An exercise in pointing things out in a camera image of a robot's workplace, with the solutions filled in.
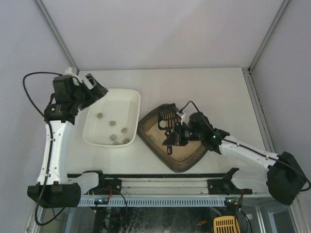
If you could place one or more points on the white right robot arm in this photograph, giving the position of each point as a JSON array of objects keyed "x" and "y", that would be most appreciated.
[{"x": 280, "y": 174}]

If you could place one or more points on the grey slotted cable duct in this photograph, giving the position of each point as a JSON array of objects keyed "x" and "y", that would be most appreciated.
[{"x": 153, "y": 202}]

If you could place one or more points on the aluminium frame rail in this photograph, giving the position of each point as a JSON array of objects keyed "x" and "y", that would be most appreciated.
[{"x": 165, "y": 185}]

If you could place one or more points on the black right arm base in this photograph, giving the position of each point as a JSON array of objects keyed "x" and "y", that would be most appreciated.
[{"x": 225, "y": 186}]

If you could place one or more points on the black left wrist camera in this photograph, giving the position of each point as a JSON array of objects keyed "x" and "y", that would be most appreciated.
[{"x": 63, "y": 84}]

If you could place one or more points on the white plastic tray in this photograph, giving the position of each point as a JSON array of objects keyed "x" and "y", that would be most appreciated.
[{"x": 120, "y": 105}]

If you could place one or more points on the black litter scoop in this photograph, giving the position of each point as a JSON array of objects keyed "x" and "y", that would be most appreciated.
[{"x": 167, "y": 112}]

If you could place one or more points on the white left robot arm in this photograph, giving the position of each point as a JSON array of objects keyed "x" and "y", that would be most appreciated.
[{"x": 56, "y": 149}]

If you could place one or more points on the yellow slotted scoop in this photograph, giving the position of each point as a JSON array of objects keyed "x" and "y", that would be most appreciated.
[{"x": 226, "y": 224}]

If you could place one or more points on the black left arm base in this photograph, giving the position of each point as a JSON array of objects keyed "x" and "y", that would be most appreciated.
[{"x": 105, "y": 187}]

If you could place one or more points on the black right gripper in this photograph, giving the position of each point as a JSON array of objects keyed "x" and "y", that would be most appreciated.
[{"x": 179, "y": 133}]

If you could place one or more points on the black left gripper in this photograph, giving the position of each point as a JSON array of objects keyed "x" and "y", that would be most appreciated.
[{"x": 88, "y": 92}]

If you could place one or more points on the grey litter box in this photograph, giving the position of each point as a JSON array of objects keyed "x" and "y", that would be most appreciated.
[{"x": 178, "y": 159}]

